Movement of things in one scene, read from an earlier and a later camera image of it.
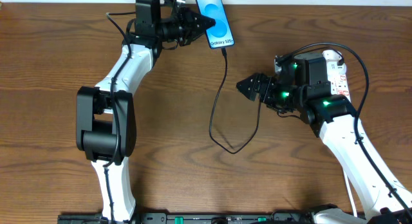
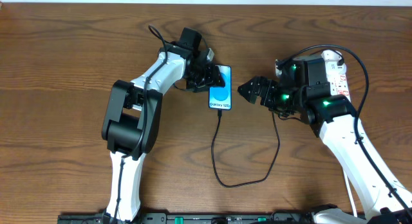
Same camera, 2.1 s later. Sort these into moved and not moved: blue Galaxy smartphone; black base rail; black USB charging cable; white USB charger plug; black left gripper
Moved: blue Galaxy smartphone; black USB charging cable; black left gripper
Not moved: white USB charger plug; black base rail
